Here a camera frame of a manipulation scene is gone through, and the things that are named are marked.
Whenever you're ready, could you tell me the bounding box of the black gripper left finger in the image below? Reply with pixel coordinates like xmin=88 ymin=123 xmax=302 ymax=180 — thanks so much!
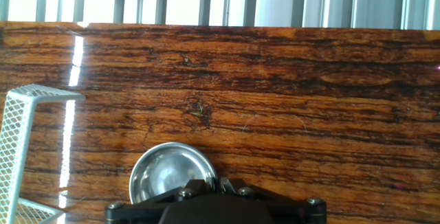
xmin=104 ymin=177 xmax=219 ymax=224

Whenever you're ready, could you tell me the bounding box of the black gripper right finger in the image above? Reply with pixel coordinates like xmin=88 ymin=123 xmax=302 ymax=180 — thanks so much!
xmin=219 ymin=177 xmax=327 ymax=224

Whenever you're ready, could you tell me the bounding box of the wood grain table board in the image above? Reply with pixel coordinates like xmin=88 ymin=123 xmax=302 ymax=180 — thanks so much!
xmin=0 ymin=21 xmax=440 ymax=224

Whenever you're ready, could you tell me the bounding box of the small round steel plate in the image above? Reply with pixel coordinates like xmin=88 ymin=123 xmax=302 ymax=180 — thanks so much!
xmin=129 ymin=142 xmax=219 ymax=205

